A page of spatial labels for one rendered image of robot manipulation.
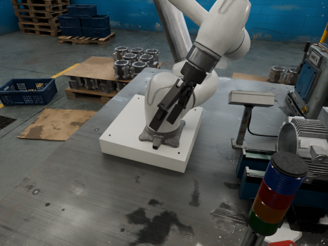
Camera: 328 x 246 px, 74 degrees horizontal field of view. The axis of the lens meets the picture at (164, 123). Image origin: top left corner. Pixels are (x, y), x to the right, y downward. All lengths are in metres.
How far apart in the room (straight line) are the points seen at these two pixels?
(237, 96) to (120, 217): 0.64
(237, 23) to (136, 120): 0.64
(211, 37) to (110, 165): 0.65
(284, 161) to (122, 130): 0.74
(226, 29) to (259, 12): 5.70
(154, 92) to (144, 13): 6.10
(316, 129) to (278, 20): 5.68
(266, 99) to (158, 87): 0.44
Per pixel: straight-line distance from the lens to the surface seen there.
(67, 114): 2.96
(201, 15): 0.84
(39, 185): 1.01
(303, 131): 0.76
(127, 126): 1.04
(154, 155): 0.91
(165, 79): 0.84
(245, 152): 0.90
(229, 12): 0.63
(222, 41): 0.63
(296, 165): 0.44
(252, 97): 0.96
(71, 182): 0.97
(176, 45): 0.98
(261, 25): 6.37
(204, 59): 0.63
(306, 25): 6.50
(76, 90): 3.21
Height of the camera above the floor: 1.49
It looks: 35 degrees down
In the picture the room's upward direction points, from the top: straight up
